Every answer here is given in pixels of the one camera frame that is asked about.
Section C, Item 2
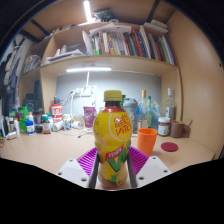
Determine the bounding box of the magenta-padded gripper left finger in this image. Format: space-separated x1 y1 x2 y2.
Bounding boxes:
55 147 101 190

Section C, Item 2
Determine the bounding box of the yellow-labelled tea drink bottle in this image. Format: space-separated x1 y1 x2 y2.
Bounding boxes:
92 89 134 190

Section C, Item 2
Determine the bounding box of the white cable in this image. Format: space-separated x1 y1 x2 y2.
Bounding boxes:
61 89 77 116

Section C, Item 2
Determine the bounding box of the wooden shelf unit with books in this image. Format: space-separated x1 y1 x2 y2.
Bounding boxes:
18 19 183 116

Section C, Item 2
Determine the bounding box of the green-capped bottle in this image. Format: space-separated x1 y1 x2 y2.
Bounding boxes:
145 95 155 130

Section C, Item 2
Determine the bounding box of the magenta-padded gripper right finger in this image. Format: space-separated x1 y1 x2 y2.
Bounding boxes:
126 145 173 189

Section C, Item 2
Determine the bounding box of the white wall power strip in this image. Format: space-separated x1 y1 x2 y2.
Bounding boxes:
73 85 98 98

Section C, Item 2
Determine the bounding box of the under-shelf light bar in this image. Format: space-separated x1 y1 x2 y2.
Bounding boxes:
65 66 113 73

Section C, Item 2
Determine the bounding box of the dark bottle with red label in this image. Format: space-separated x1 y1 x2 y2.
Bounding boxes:
41 115 52 135

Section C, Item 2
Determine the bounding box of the green container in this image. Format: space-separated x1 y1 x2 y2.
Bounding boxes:
17 106 30 134

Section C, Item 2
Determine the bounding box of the clear glass liquor bottle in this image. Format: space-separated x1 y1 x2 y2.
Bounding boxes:
164 87 178 123

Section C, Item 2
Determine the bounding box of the white bottle with blue label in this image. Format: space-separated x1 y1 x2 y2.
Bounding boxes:
25 112 36 136

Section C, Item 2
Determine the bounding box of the clear bottle with gold cap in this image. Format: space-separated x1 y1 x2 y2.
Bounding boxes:
138 89 149 130

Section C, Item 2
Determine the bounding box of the orange plastic cup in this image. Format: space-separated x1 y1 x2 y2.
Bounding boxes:
136 128 158 157

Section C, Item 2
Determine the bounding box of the red and white canister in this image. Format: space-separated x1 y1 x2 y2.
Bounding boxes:
50 103 64 124

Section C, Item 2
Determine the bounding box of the pink pouch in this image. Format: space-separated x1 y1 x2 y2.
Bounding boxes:
83 106 97 129

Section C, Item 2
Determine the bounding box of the flat round red coaster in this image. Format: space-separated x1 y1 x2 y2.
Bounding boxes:
160 141 179 153

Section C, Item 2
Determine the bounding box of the brown jar with white lid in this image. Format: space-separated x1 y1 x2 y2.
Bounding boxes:
157 116 171 137

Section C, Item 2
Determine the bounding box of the small white jar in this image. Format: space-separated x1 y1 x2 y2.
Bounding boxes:
62 113 72 131

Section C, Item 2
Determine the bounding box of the ceiling tube light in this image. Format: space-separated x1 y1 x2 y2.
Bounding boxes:
83 0 94 24

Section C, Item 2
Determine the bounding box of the grey shaker bottle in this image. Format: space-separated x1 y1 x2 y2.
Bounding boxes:
122 97 139 135

